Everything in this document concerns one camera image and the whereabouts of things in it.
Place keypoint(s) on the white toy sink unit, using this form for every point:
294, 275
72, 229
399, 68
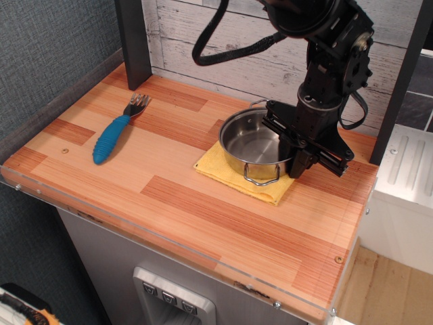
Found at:
398, 219

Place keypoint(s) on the dark grey post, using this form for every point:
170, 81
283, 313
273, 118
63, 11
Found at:
133, 36
415, 45

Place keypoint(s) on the clear acrylic edge guard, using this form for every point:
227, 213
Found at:
294, 253

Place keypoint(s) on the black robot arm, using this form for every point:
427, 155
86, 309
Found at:
339, 36

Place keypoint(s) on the orange and black object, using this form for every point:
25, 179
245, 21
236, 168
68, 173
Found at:
31, 315

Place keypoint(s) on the blue handled metal fork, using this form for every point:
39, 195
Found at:
108, 139

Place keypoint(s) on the yellow rag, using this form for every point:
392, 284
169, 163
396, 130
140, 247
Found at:
214, 165

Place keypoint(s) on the silver dispenser panel with buttons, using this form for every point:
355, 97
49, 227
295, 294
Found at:
165, 302

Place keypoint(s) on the silver steel pan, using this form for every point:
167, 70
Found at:
251, 149

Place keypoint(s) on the dark grey left post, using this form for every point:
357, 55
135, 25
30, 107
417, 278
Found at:
133, 36

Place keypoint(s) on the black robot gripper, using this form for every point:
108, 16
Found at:
308, 134

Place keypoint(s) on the dark grey right post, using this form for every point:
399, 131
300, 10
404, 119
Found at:
415, 45

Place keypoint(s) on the grey toy fridge cabinet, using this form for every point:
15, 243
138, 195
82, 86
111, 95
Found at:
110, 260

